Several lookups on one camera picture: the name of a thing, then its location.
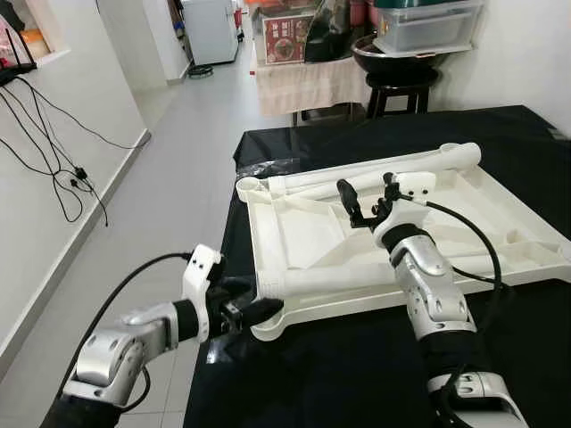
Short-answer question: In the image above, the white plastic children tabletop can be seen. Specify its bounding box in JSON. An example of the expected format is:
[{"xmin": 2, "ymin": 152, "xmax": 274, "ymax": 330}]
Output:
[{"xmin": 236, "ymin": 143, "xmax": 571, "ymax": 342}]

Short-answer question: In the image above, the clear plastic tape strip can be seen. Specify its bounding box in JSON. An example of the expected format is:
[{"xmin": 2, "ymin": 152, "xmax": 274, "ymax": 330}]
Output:
[{"xmin": 239, "ymin": 156, "xmax": 300, "ymax": 179}]

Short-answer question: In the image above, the black round stool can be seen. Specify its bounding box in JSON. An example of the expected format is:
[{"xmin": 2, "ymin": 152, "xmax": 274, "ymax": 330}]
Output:
[{"xmin": 364, "ymin": 70, "xmax": 441, "ymax": 119}]

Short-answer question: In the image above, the pink cloth covered table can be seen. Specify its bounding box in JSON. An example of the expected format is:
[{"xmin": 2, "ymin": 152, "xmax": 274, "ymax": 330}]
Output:
[{"xmin": 254, "ymin": 55, "xmax": 371, "ymax": 121}]

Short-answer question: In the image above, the clear plastic storage box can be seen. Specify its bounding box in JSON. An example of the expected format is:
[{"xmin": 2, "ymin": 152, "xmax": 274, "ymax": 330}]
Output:
[{"xmin": 370, "ymin": 0, "xmax": 485, "ymax": 56}]

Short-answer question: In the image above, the black bag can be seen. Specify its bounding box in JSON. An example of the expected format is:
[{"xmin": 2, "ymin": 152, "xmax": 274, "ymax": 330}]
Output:
[{"xmin": 303, "ymin": 0, "xmax": 371, "ymax": 63}]

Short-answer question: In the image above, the red printed box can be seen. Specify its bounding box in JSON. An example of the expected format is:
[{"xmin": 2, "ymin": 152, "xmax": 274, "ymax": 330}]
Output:
[{"xmin": 261, "ymin": 7, "xmax": 313, "ymax": 65}]

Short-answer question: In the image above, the white small fridge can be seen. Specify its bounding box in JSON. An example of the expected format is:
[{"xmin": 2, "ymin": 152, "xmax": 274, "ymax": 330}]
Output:
[{"xmin": 181, "ymin": 0, "xmax": 240, "ymax": 66}]

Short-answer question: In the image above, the black router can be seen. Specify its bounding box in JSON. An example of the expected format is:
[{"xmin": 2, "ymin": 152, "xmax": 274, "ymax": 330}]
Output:
[{"xmin": 0, "ymin": 25, "xmax": 38, "ymax": 87}]

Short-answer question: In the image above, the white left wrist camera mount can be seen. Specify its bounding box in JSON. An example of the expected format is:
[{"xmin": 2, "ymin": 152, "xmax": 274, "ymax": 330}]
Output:
[{"xmin": 181, "ymin": 245, "xmax": 224, "ymax": 344}]

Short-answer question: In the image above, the black wall cable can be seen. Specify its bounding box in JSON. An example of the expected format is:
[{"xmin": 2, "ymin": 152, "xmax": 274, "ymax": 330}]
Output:
[{"xmin": 0, "ymin": 76, "xmax": 151, "ymax": 228}]

